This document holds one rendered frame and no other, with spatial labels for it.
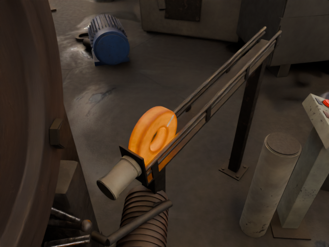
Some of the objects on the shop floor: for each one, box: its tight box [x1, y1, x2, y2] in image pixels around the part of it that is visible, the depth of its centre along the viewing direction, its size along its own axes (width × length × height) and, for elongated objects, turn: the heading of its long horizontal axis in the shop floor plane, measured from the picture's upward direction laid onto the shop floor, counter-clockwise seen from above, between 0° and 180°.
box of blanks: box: [236, 0, 329, 78], centre depth 240 cm, size 103×83×77 cm
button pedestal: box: [270, 94, 329, 240], centre depth 112 cm, size 16×24×62 cm, turn 177°
